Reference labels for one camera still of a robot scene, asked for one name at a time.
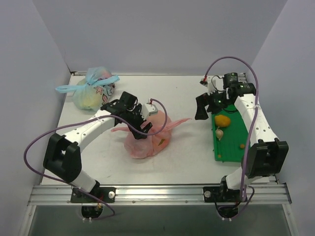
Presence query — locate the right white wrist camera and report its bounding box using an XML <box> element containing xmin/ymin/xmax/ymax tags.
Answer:
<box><xmin>199</xmin><ymin>75</ymin><xmax>224</xmax><ymax>95</ymax></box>

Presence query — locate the pink plastic bag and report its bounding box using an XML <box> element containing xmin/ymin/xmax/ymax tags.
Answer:
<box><xmin>111</xmin><ymin>110</ymin><xmax>190</xmax><ymax>159</ymax></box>

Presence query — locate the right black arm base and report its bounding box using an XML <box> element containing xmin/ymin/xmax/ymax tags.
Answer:
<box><xmin>203</xmin><ymin>185</ymin><xmax>242</xmax><ymax>203</ymax></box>

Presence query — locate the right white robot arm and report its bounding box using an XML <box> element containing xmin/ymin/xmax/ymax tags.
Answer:
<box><xmin>195</xmin><ymin>73</ymin><xmax>289</xmax><ymax>201</ymax></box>

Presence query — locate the fake yellow lemon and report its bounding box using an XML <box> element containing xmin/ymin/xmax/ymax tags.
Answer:
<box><xmin>214</xmin><ymin>115</ymin><xmax>231</xmax><ymax>127</ymax></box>

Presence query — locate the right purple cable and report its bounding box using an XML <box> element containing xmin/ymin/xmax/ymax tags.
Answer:
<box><xmin>203</xmin><ymin>57</ymin><xmax>260</xmax><ymax>219</ymax></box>

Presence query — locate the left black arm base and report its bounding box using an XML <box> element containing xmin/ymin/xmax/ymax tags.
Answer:
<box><xmin>70</xmin><ymin>186</ymin><xmax>116</xmax><ymax>204</ymax></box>

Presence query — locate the blue tied plastic bag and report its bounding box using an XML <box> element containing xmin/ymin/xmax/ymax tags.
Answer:
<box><xmin>56</xmin><ymin>66</ymin><xmax>120</xmax><ymax>111</ymax></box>

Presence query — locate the green plastic tray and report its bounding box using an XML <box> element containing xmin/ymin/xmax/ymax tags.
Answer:
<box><xmin>211</xmin><ymin>105</ymin><xmax>248</xmax><ymax>163</ymax></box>

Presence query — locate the aluminium front rail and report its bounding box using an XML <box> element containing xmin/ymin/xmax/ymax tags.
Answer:
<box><xmin>28</xmin><ymin>183</ymin><xmax>291</xmax><ymax>206</ymax></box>

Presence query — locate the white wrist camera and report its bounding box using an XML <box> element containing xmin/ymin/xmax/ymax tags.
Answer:
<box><xmin>141</xmin><ymin>103</ymin><xmax>158</xmax><ymax>120</ymax></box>
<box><xmin>199</xmin><ymin>75</ymin><xmax>224</xmax><ymax>95</ymax></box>

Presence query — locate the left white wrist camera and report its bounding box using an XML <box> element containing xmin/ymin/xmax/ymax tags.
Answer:
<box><xmin>141</xmin><ymin>103</ymin><xmax>158</xmax><ymax>120</ymax></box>

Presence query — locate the fake garlic bulb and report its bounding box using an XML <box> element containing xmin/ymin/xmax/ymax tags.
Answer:
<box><xmin>215</xmin><ymin>127</ymin><xmax>224</xmax><ymax>141</ymax></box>

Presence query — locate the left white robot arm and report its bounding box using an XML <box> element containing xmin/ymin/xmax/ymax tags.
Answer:
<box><xmin>43</xmin><ymin>91</ymin><xmax>158</xmax><ymax>202</ymax></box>

